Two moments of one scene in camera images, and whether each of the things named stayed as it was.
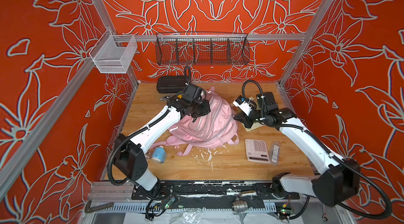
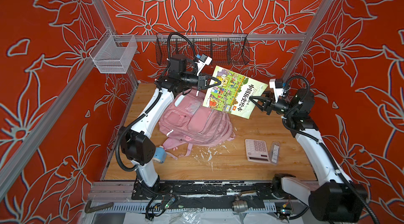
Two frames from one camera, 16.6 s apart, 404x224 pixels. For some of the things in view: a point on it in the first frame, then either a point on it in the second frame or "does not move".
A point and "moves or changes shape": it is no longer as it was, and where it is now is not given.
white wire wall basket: x=112 y=53 does not move
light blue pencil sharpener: x=159 y=154 does not move
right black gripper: x=245 y=120 → x=268 y=109
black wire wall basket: x=201 y=48 does not move
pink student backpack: x=213 y=129 moves or changes shape
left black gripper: x=206 y=109 → x=201 y=82
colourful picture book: x=255 y=125 → x=233 y=95
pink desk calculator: x=257 y=151 does not move
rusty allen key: x=89 y=209 does not move
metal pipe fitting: x=240 y=206 does not move
